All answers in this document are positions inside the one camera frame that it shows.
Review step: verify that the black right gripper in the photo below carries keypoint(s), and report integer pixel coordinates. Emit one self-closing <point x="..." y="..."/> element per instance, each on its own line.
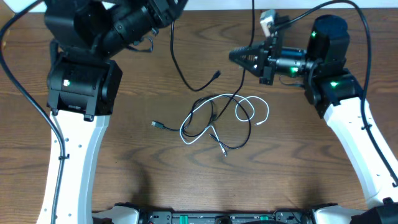
<point x="266" y="58"/>

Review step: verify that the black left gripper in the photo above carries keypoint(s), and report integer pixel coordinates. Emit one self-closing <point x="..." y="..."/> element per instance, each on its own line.
<point x="165" y="9"/>

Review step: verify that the black mounting rail base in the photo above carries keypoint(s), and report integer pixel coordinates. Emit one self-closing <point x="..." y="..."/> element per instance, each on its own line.
<point x="130" y="213"/>

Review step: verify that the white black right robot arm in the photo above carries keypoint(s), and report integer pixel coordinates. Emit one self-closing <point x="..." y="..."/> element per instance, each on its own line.
<point x="339" y="100"/>

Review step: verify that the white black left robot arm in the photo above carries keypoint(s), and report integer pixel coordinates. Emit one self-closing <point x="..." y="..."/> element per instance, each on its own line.
<point x="83" y="82"/>

